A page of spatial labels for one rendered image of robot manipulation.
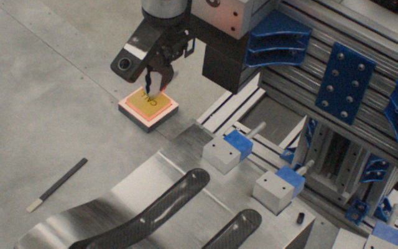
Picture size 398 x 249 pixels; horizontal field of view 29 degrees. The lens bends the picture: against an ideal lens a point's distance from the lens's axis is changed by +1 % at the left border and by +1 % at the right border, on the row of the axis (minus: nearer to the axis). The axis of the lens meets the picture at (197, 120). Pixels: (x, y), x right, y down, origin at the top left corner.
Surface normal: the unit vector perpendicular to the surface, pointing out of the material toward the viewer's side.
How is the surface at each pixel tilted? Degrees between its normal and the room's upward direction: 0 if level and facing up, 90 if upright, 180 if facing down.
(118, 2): 0
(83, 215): 28
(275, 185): 7
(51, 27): 0
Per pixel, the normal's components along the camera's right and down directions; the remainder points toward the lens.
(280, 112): 0.09, -0.65
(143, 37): -0.25, -0.25
